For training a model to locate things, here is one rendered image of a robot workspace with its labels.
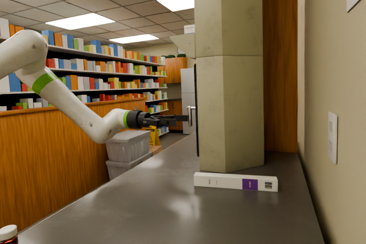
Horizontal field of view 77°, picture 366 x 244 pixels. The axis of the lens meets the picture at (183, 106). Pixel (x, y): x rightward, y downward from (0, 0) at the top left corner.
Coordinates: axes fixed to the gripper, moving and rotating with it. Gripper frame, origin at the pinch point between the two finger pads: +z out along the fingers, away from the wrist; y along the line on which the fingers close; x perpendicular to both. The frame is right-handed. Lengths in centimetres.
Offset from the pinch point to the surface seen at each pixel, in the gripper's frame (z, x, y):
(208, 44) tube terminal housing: 16.0, -31.4, -5.6
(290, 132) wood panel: 47, 10, 31
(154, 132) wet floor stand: -178, 69, 289
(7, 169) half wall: -184, 52, 31
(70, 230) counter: -8, 20, -55
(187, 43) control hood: 7.0, -32.8, -5.6
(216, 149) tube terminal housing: 18.1, 10.9, -5.6
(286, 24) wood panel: 46, -43, 31
